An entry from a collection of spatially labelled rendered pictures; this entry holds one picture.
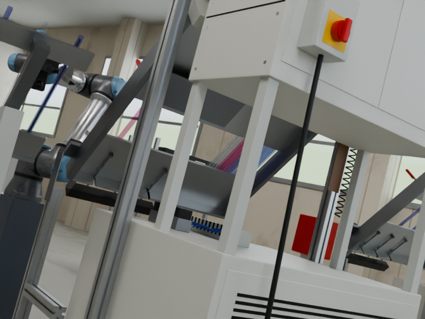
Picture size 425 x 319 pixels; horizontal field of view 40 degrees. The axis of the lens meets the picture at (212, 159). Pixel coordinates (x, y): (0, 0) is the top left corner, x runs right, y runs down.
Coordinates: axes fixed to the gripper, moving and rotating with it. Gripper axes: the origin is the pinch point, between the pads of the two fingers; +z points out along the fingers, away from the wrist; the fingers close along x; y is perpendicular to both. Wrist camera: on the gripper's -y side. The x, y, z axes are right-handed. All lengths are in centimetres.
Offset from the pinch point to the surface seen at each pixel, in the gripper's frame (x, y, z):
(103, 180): 26.8, -25.4, 11.8
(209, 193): 70, -20, 12
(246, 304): 23, 0, 104
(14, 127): -10.1, -12.9, 16.6
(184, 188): 59, -20, 12
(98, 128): 13.7, -4.3, 18.9
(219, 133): 320, -113, -358
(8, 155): -9.5, -20.6, 20.4
